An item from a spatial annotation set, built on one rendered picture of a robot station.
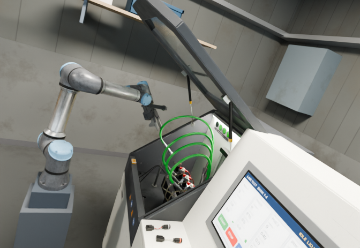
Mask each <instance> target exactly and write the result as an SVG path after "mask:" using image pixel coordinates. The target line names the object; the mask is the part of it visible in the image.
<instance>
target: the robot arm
mask: <svg viewBox="0 0 360 248"><path fill-rule="evenodd" d="M59 74H60V76H61V79H60V81H59V86H60V88H61V90H60V92H59V95H58V98H57V101H56V104H55V107H54V111H53V113H52V116H51V120H50V123H49V126H48V127H47V128H45V129H44V130H43V132H42V133H41V134H40V135H39V136H38V139H37V143H38V146H39V148H40V150H42V152H43V154H44V156H45V158H46V165H45V169H44V171H43V172H42V174H41V175H40V177H39V181H38V185H39V187H41V188H42V189H44V190H48V191H59V190H62V189H64V188H66V187H67V186H68V184H69V181H70V178H69V166H70V162H71V158H72V154H73V146H72V145H71V144H70V143H69V142H66V141H65V137H66V133H65V128H66V125H67V123H68V120H69V117H70V113H71V110H72V107H73V105H74V102H75V99H76V96H77V93H79V92H81V91H82V92H86V93H91V94H96V95H99V94H104V95H109V96H113V97H118V98H121V99H125V100H130V101H134V102H139V103H141V104H142V105H141V107H143V110H144V112H143V116H144V119H145V120H147V121H149V120H151V123H150V124H149V126H150V127H156V129H157V131H158V129H159V127H160V128H161V127H162V124H161V120H160V117H159V115H158V112H157V111H156V109H161V110H163V111H164V110H167V107H166V106H164V105H163V106H160V105H155V104H153V103H154V102H153V98H152V95H151V91H150V89H149V85H148V83H147V82H146V81H140V82H138V83H137V85H128V86H122V85H119V84H116V83H113V82H109V81H105V80H103V78H101V77H98V76H96V75H94V74H92V73H90V72H89V71H87V70H86V69H84V68H83V67H82V66H81V65H79V64H77V63H74V62H69V63H66V64H64V65H63V66H62V67H61V68H60V71H59Z"/></svg>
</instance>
